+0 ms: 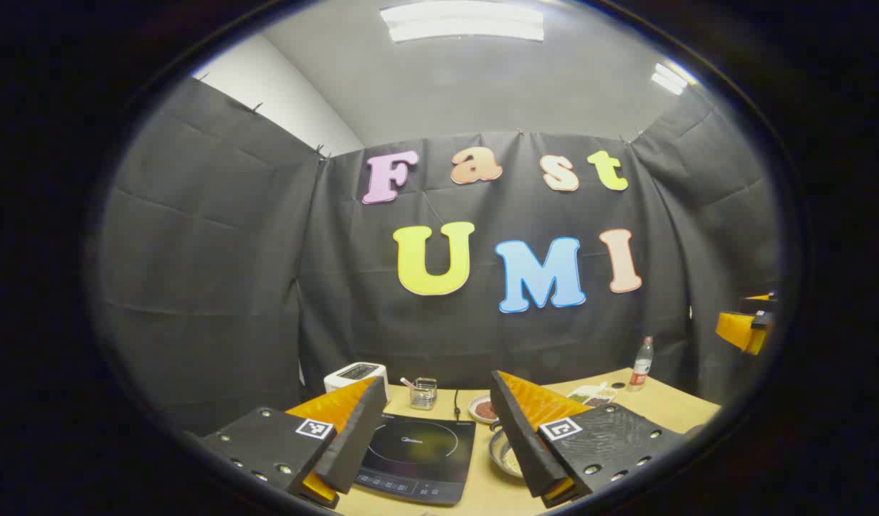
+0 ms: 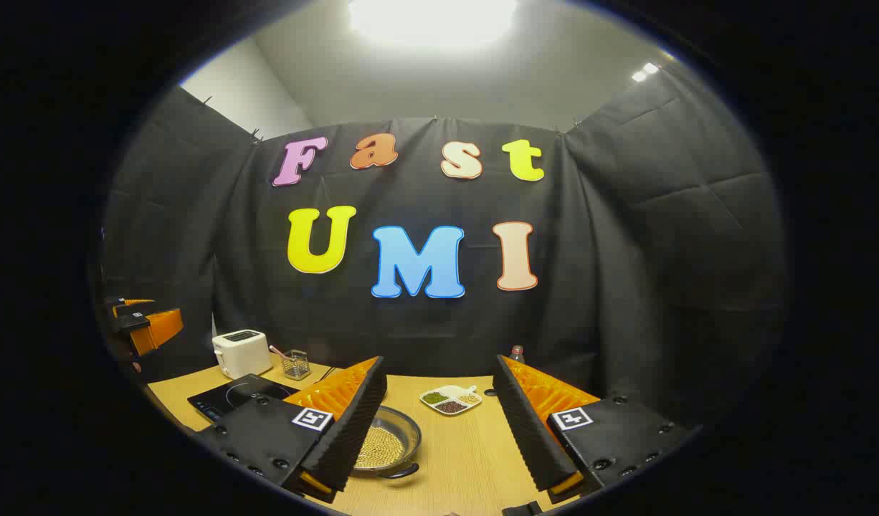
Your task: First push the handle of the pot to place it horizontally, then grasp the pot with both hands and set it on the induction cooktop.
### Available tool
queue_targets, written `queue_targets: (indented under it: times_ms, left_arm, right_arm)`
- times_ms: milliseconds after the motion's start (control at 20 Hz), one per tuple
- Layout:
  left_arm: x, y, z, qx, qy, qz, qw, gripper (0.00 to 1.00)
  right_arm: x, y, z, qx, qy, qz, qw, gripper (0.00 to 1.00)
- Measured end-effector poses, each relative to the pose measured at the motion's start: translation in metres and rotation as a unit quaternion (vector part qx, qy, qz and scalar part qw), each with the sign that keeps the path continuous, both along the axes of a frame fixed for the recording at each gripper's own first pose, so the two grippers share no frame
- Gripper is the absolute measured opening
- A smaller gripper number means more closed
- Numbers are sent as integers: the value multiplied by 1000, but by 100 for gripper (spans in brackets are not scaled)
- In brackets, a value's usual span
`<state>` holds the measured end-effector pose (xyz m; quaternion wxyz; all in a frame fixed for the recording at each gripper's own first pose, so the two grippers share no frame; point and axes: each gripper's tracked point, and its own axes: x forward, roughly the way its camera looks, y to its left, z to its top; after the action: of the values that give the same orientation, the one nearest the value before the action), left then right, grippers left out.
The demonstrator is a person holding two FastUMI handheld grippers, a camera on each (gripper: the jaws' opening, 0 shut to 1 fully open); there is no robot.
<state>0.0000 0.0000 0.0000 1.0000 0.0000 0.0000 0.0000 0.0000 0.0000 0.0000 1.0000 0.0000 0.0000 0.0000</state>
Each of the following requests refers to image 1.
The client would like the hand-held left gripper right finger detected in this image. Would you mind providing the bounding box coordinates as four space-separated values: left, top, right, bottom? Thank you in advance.
490 371 689 510

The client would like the steel pot with black handle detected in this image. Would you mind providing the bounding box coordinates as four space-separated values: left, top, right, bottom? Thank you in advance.
488 426 526 479

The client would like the white round plate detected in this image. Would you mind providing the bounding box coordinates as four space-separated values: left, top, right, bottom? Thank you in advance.
467 394 500 425

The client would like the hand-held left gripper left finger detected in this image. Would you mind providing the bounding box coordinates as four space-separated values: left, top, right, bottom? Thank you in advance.
196 376 389 510

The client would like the white divided dish with beans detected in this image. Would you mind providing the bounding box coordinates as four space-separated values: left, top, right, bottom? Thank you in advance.
567 384 617 409

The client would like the clear plastic bottle red label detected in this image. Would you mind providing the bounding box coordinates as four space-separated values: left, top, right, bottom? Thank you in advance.
627 337 655 392

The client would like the metal wire mesh holder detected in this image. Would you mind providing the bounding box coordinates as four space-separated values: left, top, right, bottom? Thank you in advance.
409 378 439 411

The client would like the small ceiling light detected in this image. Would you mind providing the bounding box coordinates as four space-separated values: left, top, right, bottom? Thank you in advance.
650 62 700 96

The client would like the white toaster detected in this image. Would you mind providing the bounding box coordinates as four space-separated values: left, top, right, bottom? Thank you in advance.
323 363 391 402

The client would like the black induction cooktop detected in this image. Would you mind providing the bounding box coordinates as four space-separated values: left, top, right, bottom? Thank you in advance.
355 414 477 506

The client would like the long ceiling light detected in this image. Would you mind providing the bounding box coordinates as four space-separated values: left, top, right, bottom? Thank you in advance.
379 1 546 44

